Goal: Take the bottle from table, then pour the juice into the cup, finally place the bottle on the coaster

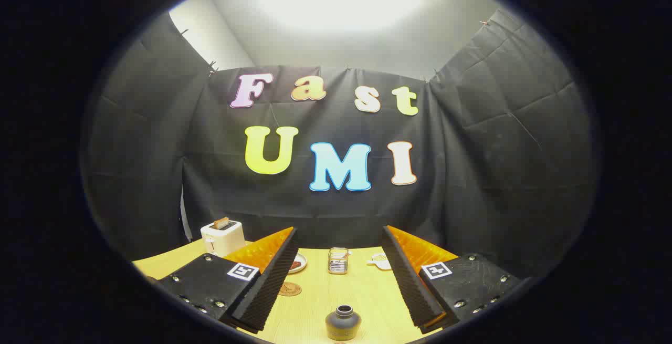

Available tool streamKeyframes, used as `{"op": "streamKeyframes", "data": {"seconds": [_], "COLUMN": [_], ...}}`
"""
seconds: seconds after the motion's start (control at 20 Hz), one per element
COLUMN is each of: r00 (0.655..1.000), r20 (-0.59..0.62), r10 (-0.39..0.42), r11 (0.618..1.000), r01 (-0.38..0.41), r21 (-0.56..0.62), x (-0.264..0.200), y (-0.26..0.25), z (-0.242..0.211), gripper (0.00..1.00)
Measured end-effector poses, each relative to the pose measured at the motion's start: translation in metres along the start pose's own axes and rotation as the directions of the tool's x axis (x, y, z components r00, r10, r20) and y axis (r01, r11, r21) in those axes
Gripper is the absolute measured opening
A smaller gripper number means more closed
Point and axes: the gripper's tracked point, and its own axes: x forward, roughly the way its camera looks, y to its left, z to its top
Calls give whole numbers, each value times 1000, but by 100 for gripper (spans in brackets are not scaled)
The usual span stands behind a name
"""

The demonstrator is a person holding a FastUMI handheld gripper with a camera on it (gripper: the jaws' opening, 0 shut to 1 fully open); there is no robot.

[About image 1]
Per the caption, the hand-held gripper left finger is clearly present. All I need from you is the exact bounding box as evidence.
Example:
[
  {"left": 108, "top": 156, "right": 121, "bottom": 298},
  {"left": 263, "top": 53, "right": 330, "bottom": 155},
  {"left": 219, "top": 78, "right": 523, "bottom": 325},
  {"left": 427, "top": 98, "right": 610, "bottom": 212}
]
[{"left": 156, "top": 226, "right": 299, "bottom": 333}]

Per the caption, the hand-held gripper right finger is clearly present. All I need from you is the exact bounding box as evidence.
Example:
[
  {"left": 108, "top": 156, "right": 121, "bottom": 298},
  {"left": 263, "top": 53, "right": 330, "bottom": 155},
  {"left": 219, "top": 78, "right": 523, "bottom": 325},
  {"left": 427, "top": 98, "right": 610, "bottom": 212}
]
[{"left": 381, "top": 225, "right": 521, "bottom": 334}]

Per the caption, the silver green label juice bottle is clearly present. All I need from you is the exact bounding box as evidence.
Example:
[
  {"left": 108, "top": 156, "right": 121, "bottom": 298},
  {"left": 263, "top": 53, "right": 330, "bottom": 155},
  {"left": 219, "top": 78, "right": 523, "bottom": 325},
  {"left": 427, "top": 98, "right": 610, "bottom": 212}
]
[{"left": 325, "top": 305, "right": 362, "bottom": 341}]

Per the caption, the white toaster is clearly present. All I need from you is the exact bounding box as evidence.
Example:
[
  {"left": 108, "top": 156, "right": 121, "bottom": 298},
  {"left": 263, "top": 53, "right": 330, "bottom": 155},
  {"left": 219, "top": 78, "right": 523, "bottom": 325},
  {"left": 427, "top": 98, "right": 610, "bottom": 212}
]
[{"left": 201, "top": 220, "right": 246, "bottom": 257}]

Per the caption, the wooden table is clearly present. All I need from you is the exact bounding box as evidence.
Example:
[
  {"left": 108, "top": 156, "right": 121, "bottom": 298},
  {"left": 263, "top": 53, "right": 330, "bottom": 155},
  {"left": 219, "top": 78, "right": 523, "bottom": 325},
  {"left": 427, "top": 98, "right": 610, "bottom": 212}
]
[{"left": 131, "top": 239, "right": 463, "bottom": 344}]

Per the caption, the metal wire holder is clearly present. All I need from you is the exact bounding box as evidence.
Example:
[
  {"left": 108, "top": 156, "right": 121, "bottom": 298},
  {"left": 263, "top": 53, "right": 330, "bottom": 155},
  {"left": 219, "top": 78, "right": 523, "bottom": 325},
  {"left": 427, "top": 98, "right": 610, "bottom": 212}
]
[{"left": 328, "top": 247, "right": 350, "bottom": 275}]

